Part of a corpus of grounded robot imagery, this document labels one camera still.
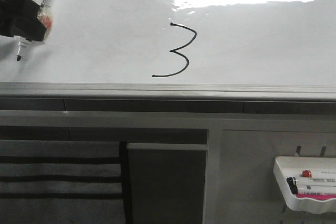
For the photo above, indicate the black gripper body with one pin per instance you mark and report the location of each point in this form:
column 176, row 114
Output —
column 20, row 18

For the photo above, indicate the white whiteboard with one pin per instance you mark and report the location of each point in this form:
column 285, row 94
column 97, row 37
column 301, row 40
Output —
column 243, row 42

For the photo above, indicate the grey black-striped fabric organizer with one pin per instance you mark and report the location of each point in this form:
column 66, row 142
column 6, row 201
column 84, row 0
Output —
column 65, row 182

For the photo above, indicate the dark grey panel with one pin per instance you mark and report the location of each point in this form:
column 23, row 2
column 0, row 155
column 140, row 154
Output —
column 168, row 182

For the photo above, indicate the upper black-capped white marker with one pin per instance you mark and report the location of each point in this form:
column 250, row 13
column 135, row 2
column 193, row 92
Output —
column 310, row 181

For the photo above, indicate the black-capped white marker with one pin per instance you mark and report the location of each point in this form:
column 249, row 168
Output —
column 310, row 181
column 312, row 190

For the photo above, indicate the lower black-capped white marker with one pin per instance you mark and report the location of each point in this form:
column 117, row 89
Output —
column 312, row 190

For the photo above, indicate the red-capped white marker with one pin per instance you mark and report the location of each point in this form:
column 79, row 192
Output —
column 314, row 173

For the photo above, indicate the white plastic tray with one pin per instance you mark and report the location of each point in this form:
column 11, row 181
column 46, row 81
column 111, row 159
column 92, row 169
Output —
column 287, row 166

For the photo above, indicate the pink eraser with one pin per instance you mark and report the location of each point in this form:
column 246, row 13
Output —
column 317, row 197

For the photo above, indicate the grey metal whiteboard rail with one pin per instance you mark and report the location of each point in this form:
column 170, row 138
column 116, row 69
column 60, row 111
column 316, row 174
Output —
column 168, row 91

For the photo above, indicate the left black wall hook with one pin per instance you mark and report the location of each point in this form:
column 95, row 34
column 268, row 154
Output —
column 298, row 150

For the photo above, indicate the black wall hook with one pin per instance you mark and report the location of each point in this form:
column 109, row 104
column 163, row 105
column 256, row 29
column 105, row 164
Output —
column 298, row 150
column 323, row 150

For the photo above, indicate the right black wall hook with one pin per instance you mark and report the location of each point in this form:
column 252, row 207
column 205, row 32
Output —
column 323, row 150

